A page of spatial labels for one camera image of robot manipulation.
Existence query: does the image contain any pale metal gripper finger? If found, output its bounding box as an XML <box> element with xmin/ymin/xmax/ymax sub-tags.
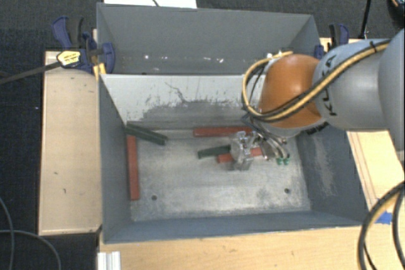
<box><xmin>230</xmin><ymin>153</ymin><xmax>254</xmax><ymax>172</ymax></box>
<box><xmin>232</xmin><ymin>131</ymin><xmax>256</xmax><ymax>153</ymax></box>

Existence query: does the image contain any red-brown block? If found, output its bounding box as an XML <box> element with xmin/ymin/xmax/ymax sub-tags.
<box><xmin>126</xmin><ymin>135</ymin><xmax>141</xmax><ymax>201</ymax></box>
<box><xmin>192</xmin><ymin>126</ymin><xmax>254</xmax><ymax>138</ymax></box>
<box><xmin>216</xmin><ymin>147</ymin><xmax>264</xmax><ymax>164</ymax></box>

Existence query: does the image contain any dark green flat block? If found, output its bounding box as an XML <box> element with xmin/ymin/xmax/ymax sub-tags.
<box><xmin>123</xmin><ymin>123</ymin><xmax>169</xmax><ymax>147</ymax></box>
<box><xmin>197</xmin><ymin>145</ymin><xmax>232</xmax><ymax>160</ymax></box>

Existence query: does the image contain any grey metal bin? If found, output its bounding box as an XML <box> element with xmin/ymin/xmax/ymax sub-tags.
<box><xmin>96</xmin><ymin>2</ymin><xmax>370</xmax><ymax>245</ymax></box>

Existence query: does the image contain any pale wood board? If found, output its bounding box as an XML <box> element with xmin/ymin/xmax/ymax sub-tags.
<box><xmin>37</xmin><ymin>50</ymin><xmax>104</xmax><ymax>236</ymax></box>

